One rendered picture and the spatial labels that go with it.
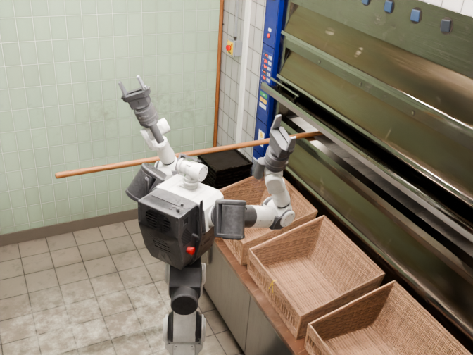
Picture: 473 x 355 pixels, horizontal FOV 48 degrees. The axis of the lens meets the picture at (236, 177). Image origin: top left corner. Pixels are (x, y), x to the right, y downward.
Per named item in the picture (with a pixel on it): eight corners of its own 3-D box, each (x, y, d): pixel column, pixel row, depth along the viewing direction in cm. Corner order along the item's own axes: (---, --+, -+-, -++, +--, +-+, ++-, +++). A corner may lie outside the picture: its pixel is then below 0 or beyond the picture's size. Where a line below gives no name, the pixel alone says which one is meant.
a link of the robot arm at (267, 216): (285, 234, 227) (253, 234, 210) (265, 217, 235) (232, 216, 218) (298, 212, 224) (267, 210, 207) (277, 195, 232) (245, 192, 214)
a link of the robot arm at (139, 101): (123, 90, 226) (135, 113, 233) (119, 101, 218) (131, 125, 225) (150, 82, 223) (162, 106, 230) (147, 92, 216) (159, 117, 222)
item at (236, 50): (235, 52, 377) (236, 37, 372) (241, 55, 369) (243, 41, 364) (226, 53, 374) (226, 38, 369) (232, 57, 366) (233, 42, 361)
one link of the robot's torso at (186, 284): (199, 316, 220) (200, 283, 211) (168, 315, 219) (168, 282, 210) (200, 272, 244) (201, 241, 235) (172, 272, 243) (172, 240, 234)
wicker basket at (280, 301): (318, 251, 318) (324, 213, 304) (377, 315, 274) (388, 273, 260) (244, 270, 298) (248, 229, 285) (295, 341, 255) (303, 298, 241)
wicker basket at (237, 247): (269, 201, 363) (274, 165, 350) (313, 249, 320) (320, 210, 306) (203, 214, 345) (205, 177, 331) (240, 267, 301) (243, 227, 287)
